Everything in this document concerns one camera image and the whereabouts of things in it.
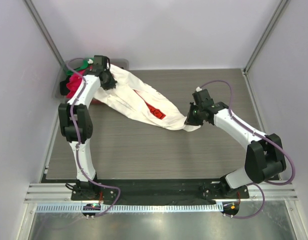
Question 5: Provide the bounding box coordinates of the white t shirt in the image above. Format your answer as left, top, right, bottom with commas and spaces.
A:
94, 65, 201, 132

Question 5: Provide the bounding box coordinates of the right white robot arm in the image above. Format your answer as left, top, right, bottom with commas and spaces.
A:
185, 102, 287, 198

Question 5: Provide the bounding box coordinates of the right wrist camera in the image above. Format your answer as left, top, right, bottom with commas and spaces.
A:
192, 86, 214, 108

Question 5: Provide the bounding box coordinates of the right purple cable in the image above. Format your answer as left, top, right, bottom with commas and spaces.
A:
198, 79, 297, 220

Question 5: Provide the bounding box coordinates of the left aluminium post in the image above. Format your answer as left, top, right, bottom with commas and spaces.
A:
22, 0, 65, 67

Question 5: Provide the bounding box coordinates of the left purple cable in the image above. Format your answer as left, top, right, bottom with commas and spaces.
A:
64, 57, 122, 218

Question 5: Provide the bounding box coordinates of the aluminium rail frame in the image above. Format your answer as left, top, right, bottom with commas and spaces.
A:
24, 182, 298, 206

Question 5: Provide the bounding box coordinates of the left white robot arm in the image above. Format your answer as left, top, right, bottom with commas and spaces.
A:
58, 56, 121, 202

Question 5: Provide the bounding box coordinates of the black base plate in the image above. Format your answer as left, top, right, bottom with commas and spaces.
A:
65, 178, 249, 205

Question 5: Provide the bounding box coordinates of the clear plastic storage bin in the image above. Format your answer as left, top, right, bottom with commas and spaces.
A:
51, 57, 130, 106

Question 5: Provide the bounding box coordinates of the aluminium post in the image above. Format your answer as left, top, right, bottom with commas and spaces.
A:
242, 0, 291, 75
22, 0, 65, 67

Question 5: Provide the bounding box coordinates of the white slotted cable duct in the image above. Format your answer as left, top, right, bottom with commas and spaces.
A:
36, 202, 223, 214

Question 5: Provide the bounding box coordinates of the purple cable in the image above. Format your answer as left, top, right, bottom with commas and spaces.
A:
198, 79, 297, 220
64, 57, 122, 218

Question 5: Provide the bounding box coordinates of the right aluminium post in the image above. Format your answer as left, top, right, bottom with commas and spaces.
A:
242, 0, 291, 75

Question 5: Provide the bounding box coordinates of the green t shirt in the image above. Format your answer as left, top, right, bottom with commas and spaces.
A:
65, 57, 94, 76

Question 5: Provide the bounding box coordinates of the pink t shirt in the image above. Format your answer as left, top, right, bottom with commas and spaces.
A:
66, 73, 82, 99

